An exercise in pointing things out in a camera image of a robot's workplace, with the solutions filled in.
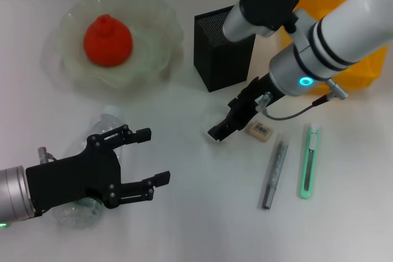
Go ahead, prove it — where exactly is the gripper cable with connector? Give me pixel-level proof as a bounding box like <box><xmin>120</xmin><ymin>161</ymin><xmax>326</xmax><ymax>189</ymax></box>
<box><xmin>256</xmin><ymin>77</ymin><xmax>350</xmax><ymax>121</ymax></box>
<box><xmin>37</xmin><ymin>147</ymin><xmax>60</xmax><ymax>165</ymax></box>

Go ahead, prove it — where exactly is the orange fruit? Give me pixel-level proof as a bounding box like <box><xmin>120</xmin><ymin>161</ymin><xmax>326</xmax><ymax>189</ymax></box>
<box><xmin>83</xmin><ymin>13</ymin><xmax>134</xmax><ymax>67</ymax></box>

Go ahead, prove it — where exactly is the clear water bottle green label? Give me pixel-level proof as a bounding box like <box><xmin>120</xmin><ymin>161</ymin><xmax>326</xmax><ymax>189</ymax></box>
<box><xmin>51</xmin><ymin>105</ymin><xmax>128</xmax><ymax>229</ymax></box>

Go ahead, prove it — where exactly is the green glass fruit plate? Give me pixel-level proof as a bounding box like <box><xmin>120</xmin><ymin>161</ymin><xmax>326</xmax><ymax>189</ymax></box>
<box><xmin>41</xmin><ymin>0</ymin><xmax>185</xmax><ymax>91</ymax></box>

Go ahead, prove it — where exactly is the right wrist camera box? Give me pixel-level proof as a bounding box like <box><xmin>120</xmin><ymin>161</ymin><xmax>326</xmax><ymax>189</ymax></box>
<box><xmin>222</xmin><ymin>0</ymin><xmax>300</xmax><ymax>42</ymax></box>

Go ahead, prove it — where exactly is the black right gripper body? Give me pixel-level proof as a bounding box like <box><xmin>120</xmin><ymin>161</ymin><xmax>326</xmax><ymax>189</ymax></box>
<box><xmin>227</xmin><ymin>73</ymin><xmax>287</xmax><ymax>129</ymax></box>

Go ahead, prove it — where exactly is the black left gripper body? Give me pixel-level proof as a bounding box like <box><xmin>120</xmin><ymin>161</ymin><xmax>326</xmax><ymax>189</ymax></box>
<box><xmin>25</xmin><ymin>134</ymin><xmax>123</xmax><ymax>217</ymax></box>

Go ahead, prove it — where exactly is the grey pen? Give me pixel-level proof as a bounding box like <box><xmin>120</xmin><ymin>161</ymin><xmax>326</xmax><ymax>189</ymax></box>
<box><xmin>261</xmin><ymin>133</ymin><xmax>291</xmax><ymax>210</ymax></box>

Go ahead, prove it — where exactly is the right gripper cable with connector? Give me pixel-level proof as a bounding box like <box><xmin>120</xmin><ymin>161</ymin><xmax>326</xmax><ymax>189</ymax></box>
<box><xmin>256</xmin><ymin>77</ymin><xmax>350</xmax><ymax>121</ymax></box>

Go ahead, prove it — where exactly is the left gripper cable with connector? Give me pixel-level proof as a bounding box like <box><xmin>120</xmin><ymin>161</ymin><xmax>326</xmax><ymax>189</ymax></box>
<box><xmin>37</xmin><ymin>147</ymin><xmax>60</xmax><ymax>165</ymax></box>

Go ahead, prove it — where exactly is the beige eraser with barcode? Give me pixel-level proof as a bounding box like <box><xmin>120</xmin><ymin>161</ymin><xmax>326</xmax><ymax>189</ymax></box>
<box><xmin>244</xmin><ymin>120</ymin><xmax>274</xmax><ymax>143</ymax></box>

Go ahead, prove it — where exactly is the green utility knife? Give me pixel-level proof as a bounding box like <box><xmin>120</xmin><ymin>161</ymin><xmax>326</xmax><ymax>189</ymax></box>
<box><xmin>298</xmin><ymin>123</ymin><xmax>322</xmax><ymax>200</ymax></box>

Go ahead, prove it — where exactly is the black mesh pen holder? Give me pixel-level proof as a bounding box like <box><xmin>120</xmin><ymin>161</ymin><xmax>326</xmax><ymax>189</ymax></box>
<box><xmin>193</xmin><ymin>4</ymin><xmax>257</xmax><ymax>93</ymax></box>

